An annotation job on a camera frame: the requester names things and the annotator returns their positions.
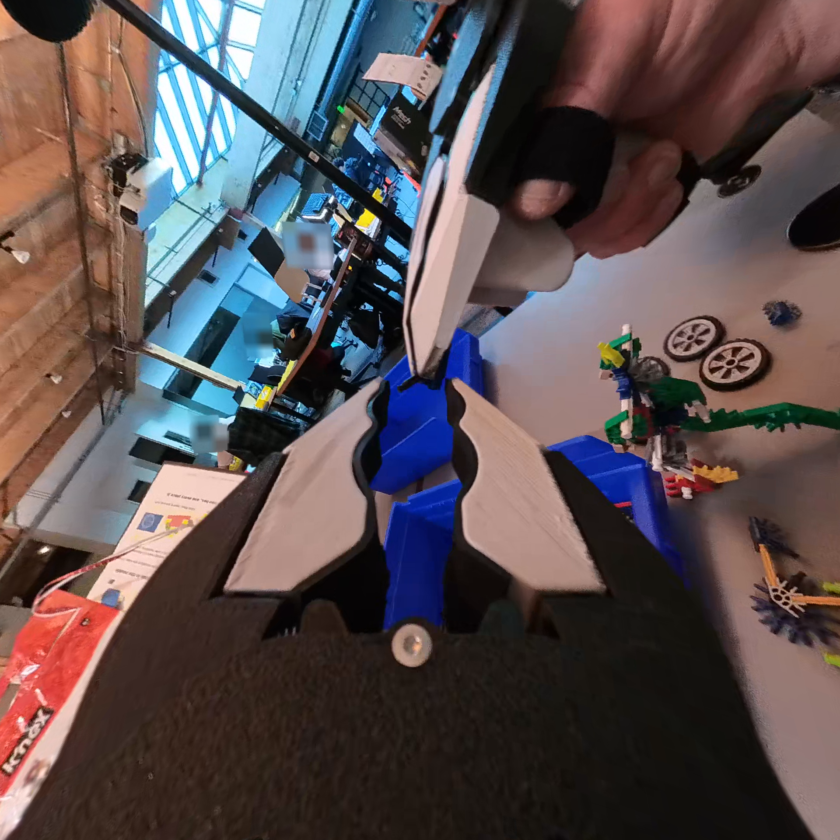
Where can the person's right hand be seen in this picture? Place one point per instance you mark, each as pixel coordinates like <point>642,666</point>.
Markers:
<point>683,92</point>

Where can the white ceiling projector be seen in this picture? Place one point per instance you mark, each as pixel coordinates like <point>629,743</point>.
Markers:
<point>145,194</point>

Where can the black product carton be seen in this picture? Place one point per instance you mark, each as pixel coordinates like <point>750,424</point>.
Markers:
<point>400,131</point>

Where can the blue plastic bin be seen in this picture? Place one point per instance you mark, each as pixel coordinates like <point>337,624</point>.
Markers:
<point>617,486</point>
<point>427,420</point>

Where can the blue snowflake toy connector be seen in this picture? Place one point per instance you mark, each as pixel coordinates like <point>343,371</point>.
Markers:
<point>782,313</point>

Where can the blue connector orange rod piece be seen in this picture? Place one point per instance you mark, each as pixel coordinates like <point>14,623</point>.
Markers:
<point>794,607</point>

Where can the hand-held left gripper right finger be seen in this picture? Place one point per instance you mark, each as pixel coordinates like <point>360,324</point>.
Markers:
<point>532,525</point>

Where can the wooden office desk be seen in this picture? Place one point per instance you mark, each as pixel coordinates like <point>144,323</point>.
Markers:
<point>335,289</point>

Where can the orange rod blue clip piece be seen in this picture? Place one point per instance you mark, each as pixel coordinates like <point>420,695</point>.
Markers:
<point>768,541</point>

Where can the grey toy wheel black tire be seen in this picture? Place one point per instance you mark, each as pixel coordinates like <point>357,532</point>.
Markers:
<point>693,339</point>
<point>735,365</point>

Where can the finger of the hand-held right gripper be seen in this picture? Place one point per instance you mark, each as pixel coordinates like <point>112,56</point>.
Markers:
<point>470,112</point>
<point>453,250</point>

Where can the black metal pole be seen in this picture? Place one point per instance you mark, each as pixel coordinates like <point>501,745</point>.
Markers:
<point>250,112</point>

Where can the green leafy toy piece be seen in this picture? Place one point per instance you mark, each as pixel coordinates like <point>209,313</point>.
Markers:
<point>761,418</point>

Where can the building instruction sheet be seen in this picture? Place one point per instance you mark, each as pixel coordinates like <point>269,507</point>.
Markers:
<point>158,538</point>

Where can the toy set packaging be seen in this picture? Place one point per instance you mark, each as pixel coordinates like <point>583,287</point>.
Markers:
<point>46,683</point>

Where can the black round disc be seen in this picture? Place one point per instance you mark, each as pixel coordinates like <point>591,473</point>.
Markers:
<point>46,16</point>

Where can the red rod toy assembly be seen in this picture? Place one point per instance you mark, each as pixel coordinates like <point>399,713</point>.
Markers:
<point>650,407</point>

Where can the black stand base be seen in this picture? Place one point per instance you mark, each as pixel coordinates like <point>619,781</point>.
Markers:
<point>817,221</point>

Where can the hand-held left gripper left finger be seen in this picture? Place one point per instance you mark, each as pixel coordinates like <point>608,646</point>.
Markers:
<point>302,525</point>

